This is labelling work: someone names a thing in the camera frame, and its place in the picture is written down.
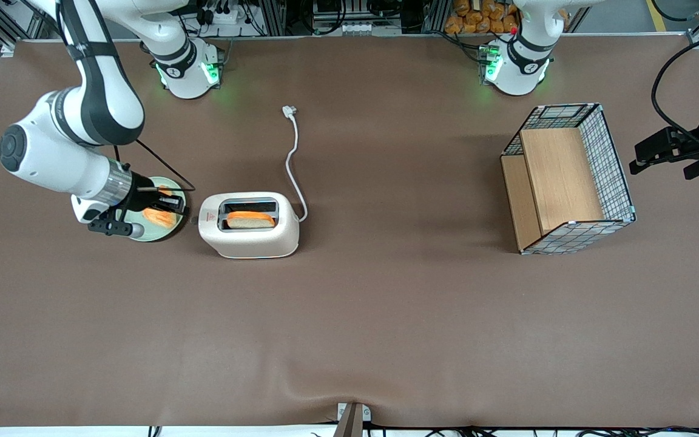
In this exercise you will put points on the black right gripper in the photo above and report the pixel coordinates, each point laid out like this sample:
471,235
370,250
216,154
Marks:
142,190

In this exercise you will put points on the white two-slot toaster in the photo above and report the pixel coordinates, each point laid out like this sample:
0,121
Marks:
252,243

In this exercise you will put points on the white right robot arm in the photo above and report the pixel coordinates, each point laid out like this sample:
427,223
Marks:
107,103

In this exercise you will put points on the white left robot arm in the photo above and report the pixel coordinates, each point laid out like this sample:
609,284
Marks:
522,67

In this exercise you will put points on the triangular orange bread piece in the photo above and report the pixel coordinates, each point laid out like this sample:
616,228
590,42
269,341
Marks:
158,218

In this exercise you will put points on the pale green round plate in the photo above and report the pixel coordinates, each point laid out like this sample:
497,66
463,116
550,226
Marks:
164,234

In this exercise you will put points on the toast slice with orange crust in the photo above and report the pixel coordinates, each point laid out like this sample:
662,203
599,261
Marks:
251,220

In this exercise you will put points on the wooden stepped board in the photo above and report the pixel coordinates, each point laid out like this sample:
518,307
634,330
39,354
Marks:
559,176

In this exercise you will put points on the white power strip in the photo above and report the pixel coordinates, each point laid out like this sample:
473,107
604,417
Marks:
223,13

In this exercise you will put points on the pile of orange bread rolls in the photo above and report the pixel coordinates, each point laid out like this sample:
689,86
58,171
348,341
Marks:
483,15

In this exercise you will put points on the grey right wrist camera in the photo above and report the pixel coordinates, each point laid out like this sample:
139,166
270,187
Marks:
119,229

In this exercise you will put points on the metal table edge bracket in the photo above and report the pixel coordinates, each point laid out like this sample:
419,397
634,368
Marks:
352,419

